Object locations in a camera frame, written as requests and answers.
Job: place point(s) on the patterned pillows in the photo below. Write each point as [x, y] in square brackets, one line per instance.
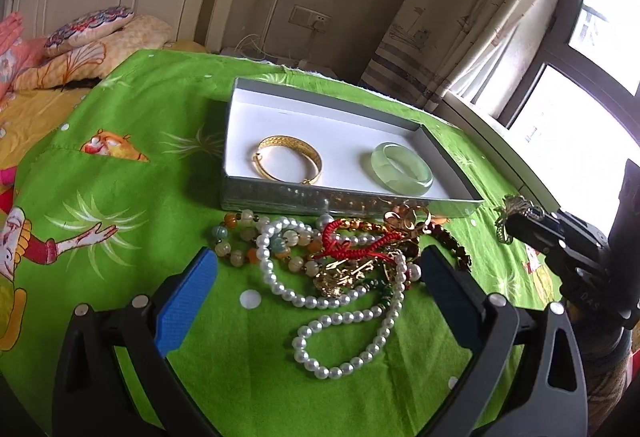
[125, 47]

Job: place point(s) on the pearl earring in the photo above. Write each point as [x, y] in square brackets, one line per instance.
[325, 220]

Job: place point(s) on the person's right forearm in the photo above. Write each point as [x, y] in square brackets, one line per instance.
[610, 377]

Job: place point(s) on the embroidered pillow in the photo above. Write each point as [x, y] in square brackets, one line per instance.
[87, 29]

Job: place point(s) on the pink floral quilt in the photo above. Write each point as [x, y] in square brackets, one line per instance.
[12, 47]

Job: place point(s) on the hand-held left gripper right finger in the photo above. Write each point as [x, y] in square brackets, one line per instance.
[445, 287]

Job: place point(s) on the white window sill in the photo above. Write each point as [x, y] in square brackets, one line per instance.
[490, 137]

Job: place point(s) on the silver filigree brooch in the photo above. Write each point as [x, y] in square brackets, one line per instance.
[506, 214]

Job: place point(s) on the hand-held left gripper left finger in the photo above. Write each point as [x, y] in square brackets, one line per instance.
[185, 297]

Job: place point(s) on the green cartoon printed cloth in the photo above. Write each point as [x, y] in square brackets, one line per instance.
[250, 367]

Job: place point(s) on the grey cardboard box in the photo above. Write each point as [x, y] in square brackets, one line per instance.
[300, 117]

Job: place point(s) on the cream printed curtain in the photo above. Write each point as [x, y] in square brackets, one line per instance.
[475, 7]

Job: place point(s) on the yellow bedsheet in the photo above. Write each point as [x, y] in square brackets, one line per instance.
[35, 112]

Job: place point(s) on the gold pendant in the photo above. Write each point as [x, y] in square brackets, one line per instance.
[335, 279]

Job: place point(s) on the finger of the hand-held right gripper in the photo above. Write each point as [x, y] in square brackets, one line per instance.
[570, 259]
[550, 229]

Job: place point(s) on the wall socket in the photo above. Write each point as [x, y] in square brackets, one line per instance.
[310, 19]

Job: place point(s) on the thin white rod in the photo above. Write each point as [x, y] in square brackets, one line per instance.
[280, 2]

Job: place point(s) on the dark window frame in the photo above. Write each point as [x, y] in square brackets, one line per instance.
[530, 87]

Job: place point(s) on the gold bangle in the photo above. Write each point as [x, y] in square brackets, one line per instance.
[287, 141]

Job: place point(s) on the pale green jade bangle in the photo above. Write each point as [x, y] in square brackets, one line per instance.
[400, 183]

